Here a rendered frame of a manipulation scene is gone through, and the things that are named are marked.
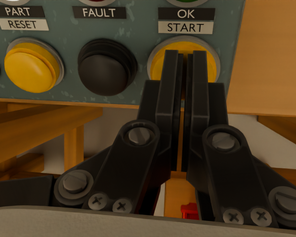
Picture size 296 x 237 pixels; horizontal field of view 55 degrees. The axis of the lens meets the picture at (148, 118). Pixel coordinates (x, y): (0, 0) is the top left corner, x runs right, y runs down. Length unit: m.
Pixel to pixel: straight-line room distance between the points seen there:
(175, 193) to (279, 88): 0.15
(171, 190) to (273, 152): 0.88
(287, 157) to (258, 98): 1.00
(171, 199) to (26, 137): 0.39
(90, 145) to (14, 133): 0.61
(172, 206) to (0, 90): 0.19
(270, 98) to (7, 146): 0.47
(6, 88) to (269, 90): 0.14
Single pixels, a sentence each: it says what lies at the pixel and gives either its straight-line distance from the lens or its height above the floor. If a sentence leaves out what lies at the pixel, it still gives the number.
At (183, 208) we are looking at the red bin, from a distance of 0.26.
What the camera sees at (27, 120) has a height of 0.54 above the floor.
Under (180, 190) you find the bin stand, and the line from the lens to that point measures 0.28.
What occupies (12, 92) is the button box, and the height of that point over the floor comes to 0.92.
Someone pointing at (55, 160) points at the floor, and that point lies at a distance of 1.22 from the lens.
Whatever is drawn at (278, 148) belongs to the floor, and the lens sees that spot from 1.14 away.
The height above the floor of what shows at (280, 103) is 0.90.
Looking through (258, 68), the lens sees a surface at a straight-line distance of 0.16.
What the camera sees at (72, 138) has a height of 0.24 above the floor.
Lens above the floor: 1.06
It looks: 79 degrees down
